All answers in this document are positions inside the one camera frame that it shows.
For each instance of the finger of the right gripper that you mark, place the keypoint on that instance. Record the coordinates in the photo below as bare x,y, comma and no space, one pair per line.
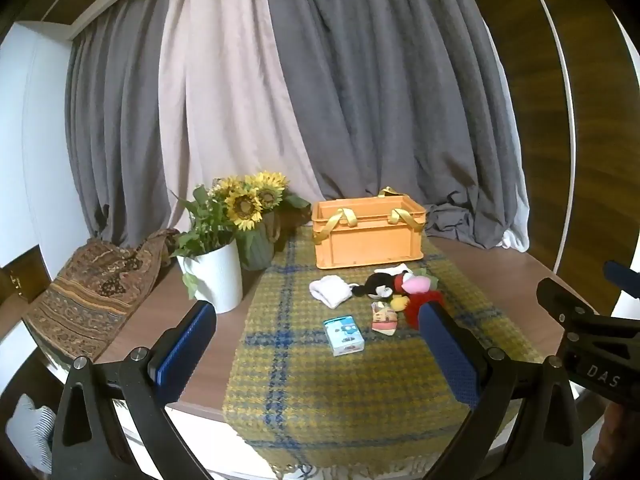
624,278

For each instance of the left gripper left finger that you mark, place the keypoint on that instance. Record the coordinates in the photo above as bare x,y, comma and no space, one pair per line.
88,441

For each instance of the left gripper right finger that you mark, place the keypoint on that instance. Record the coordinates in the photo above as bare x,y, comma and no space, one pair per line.
522,421

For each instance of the white sock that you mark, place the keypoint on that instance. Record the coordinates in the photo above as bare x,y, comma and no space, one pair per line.
331,290

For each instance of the green soft toy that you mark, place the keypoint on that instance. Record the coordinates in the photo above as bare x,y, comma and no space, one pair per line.
428,274

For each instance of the striped cloth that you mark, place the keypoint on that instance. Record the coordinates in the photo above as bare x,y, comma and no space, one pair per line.
30,431

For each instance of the small patterned sock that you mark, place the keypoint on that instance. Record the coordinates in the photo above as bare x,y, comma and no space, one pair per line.
384,318

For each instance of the blue tissue pack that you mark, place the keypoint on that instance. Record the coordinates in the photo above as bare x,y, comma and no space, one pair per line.
344,335

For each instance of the yellow plaid woven blanket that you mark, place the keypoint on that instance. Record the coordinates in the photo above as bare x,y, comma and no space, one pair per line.
384,409

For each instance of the white flower pot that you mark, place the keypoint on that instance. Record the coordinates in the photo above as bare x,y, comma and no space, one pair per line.
215,277

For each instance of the orange plastic crate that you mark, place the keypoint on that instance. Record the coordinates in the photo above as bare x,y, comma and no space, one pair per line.
385,228

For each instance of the green leafy plant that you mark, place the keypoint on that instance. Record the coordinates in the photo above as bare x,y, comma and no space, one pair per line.
209,228

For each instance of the green vase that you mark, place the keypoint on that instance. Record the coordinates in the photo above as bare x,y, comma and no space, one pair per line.
257,247

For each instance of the sunflower bouquet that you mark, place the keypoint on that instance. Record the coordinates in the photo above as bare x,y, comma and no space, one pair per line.
248,199

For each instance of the grey curtain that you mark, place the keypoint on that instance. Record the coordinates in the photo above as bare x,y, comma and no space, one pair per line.
405,94

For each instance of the beige curtain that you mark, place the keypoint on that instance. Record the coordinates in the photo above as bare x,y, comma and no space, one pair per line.
225,109

